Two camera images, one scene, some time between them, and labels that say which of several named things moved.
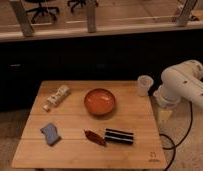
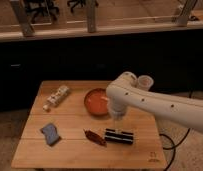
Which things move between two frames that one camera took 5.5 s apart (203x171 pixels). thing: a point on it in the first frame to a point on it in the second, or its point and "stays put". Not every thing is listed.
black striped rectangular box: x=117 y=136 stays put
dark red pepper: x=95 y=138 stays put
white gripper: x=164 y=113 to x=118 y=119
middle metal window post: x=91 y=15 stays put
